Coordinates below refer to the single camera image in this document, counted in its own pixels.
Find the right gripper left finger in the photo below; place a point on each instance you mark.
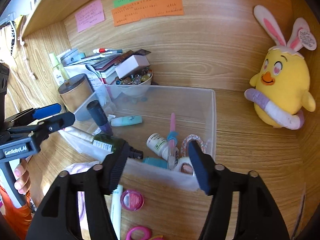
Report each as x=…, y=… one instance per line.
x=57, y=216

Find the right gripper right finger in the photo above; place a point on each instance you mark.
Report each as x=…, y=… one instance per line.
x=258, y=215

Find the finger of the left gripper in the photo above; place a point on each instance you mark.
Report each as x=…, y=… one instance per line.
x=56, y=123
x=43, y=112

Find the white ointment tube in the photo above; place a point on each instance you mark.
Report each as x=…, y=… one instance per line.
x=79, y=133

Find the dark purple cylindrical bottle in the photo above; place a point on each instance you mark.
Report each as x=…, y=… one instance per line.
x=97, y=113

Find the dark green glass bottle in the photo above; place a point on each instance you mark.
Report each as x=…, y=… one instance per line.
x=110, y=144

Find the small yellow lotion bottle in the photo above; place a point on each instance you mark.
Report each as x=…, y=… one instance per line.
x=115, y=213

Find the mint green small tube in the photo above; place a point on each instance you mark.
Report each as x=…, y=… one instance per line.
x=126, y=121

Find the round pink compact tin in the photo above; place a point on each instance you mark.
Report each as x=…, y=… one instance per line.
x=132, y=200

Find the pink scissors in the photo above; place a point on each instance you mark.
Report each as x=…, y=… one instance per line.
x=145, y=233

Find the blue washi tape roll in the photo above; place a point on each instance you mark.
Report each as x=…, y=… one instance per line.
x=161, y=163

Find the white pill bottle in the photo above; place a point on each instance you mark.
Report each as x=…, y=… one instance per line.
x=159, y=145

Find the pink pen with blue bow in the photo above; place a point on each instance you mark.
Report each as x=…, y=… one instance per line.
x=172, y=142

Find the white tape roll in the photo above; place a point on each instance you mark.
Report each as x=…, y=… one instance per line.
x=185, y=166

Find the left hand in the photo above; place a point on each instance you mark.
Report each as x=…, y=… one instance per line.
x=22, y=184

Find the brown ceramic lidded mug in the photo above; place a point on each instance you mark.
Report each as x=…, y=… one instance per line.
x=75, y=91

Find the green spray bottle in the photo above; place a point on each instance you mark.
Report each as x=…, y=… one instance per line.
x=59, y=73

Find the stack of books and papers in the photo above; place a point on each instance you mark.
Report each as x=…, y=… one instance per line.
x=76, y=63

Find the red white marker pen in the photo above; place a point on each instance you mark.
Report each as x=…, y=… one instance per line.
x=107, y=51

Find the bowl of colourful beads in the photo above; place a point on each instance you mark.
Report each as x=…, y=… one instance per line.
x=136, y=84

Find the white small cardboard box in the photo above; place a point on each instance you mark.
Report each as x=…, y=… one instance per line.
x=131, y=65

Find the clear plastic storage bin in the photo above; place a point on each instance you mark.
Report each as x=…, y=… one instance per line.
x=195, y=110

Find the pink sticky note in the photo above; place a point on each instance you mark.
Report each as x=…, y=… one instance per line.
x=89, y=15

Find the yellow chick plush toy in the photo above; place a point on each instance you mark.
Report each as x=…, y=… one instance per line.
x=280, y=91

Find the orange sticky note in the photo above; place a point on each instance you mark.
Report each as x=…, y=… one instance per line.
x=142, y=9

